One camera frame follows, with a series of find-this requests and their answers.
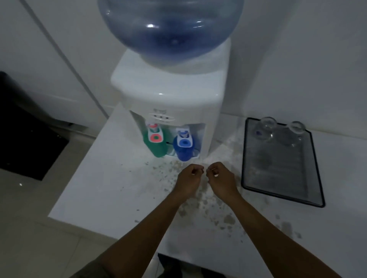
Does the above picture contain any person's left hand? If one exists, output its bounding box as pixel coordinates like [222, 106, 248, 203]
[171, 163, 205, 201]

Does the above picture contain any person's right hand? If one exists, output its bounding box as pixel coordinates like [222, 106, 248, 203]
[206, 162, 241, 202]

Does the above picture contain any blue plastic cup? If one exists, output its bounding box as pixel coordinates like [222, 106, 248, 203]
[173, 134, 197, 162]

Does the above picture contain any green plastic cup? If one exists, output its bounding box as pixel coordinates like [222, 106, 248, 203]
[142, 126, 170, 158]

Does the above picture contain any black mesh tray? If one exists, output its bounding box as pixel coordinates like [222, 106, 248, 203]
[240, 117, 326, 208]

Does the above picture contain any clear drinking glass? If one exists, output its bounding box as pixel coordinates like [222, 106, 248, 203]
[279, 121, 306, 148]
[252, 116, 278, 143]

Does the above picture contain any person's right forearm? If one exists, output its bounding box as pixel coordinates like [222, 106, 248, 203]
[226, 192, 342, 278]

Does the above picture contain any person's left forearm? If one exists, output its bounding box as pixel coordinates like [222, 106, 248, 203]
[97, 190, 187, 278]

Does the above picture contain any person's left shoe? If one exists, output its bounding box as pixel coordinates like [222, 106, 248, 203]
[158, 253, 184, 278]

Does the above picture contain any person's shoe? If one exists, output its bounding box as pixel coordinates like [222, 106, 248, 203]
[200, 268, 227, 278]
[158, 253, 184, 278]

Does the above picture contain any person's right shoe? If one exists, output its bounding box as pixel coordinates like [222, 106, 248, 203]
[200, 268, 227, 278]

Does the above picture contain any white water dispenser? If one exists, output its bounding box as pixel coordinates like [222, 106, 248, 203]
[110, 39, 232, 162]

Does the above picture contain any large blue water bottle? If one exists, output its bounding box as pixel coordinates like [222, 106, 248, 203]
[97, 0, 245, 66]

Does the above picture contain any black cabinet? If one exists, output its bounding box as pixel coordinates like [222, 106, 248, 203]
[0, 71, 69, 181]

